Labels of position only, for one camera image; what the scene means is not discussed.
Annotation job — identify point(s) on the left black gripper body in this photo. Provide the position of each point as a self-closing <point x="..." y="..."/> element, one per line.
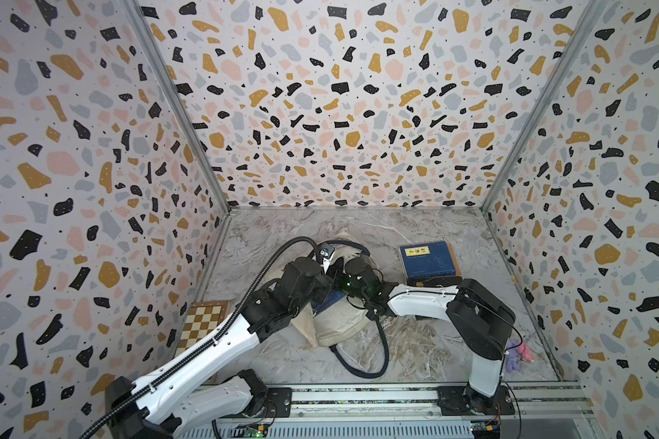
<point x="329" y="282"/>

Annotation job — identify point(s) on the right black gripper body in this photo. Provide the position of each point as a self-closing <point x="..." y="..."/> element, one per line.
<point x="348" y="284"/>

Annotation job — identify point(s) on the cream canvas tote bag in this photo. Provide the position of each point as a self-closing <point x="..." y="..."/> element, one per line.
<point x="346" y="318"/>

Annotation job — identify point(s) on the navy book with yellow label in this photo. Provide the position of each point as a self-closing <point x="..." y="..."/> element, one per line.
<point x="428" y="260"/>

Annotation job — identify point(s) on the black book with gold text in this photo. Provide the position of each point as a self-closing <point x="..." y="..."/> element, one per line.
<point x="435" y="281"/>

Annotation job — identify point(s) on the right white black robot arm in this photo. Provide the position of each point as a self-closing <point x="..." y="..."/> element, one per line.
<point x="483" y="321"/>

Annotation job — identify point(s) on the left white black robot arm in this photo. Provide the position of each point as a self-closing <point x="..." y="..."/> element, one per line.
<point x="214" y="351"/>

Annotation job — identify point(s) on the wooden chessboard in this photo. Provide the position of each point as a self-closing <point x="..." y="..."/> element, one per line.
<point x="203" y="318"/>

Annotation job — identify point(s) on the small purple toy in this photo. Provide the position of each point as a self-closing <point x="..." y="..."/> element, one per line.
<point x="512" y="358"/>

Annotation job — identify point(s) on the small pink toy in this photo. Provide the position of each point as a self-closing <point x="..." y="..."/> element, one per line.
<point x="525" y="353"/>

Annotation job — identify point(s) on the left green circuit board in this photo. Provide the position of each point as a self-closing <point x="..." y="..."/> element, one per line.
<point x="251" y="431"/>

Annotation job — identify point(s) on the right circuit board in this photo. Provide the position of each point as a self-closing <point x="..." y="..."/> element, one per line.
<point x="485" y="430"/>

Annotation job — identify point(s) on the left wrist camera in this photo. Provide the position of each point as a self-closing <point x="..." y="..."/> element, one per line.
<point x="326" y="252"/>

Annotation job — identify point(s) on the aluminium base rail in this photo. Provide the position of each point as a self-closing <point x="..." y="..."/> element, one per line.
<point x="382" y="404"/>

